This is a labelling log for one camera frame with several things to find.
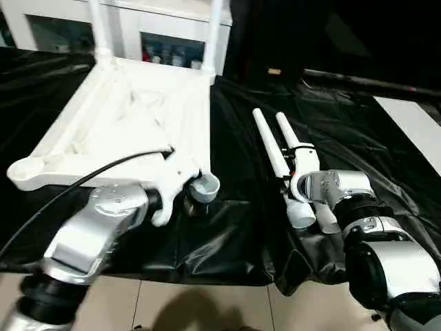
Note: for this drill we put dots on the white plastic table top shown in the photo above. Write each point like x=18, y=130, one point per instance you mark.
x=120, y=120

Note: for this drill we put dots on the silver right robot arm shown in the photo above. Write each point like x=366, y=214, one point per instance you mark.
x=372, y=234

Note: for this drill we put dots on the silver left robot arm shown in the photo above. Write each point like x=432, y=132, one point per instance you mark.
x=96, y=220

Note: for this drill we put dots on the black mat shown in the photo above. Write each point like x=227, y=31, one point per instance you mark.
x=344, y=138

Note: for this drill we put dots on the small yellow label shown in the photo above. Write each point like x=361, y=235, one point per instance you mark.
x=274, y=71

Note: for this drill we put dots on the white flat board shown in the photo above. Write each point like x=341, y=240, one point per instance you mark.
x=413, y=127

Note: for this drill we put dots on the white cabinet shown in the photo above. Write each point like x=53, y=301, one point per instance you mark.
x=155, y=17

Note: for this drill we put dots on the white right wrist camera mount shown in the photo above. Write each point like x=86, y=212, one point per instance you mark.
x=306, y=162

